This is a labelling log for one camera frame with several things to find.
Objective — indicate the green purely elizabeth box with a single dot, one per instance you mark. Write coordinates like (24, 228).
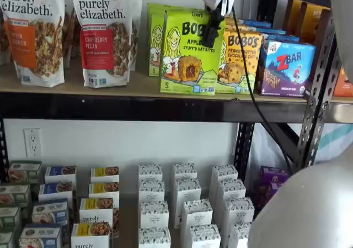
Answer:
(6, 239)
(24, 172)
(9, 217)
(13, 195)

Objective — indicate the white organic pantry box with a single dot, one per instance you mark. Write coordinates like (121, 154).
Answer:
(205, 237)
(240, 235)
(150, 172)
(197, 215)
(189, 192)
(184, 170)
(238, 212)
(154, 238)
(154, 215)
(231, 190)
(224, 172)
(151, 190)

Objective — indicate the green Bobo's apple pie box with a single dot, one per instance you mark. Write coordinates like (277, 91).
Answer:
(157, 7)
(155, 43)
(190, 65)

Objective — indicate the yellow Bobo's peanut butter box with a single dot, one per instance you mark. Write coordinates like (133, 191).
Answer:
(248, 29)
(231, 74)
(233, 20)

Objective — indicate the orange label granola bag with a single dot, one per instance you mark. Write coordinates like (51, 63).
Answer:
(33, 38)

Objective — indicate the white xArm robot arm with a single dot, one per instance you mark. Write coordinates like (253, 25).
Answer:
(303, 209)

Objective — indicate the blue Zbar snack box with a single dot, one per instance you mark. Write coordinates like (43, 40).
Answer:
(270, 31)
(256, 23)
(286, 68)
(281, 38)

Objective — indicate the white wall outlet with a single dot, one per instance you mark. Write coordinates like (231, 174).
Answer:
(33, 143)

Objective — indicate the red label granola bag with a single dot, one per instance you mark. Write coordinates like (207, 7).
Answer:
(107, 38)

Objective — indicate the purple snack box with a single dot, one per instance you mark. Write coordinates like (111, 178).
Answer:
(264, 195)
(275, 176)

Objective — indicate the white plastic sheet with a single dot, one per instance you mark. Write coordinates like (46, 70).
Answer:
(336, 143)

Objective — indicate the black metal shelving rack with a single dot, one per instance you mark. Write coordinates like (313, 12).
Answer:
(138, 107)

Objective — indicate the yellow purely elizabeth box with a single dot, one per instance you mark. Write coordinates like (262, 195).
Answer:
(96, 212)
(91, 235)
(104, 173)
(103, 190)

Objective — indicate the wooden shelf board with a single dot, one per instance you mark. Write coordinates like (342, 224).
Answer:
(110, 89)
(342, 99)

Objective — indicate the orange snack box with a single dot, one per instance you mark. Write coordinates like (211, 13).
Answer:
(292, 13)
(314, 21)
(343, 85)

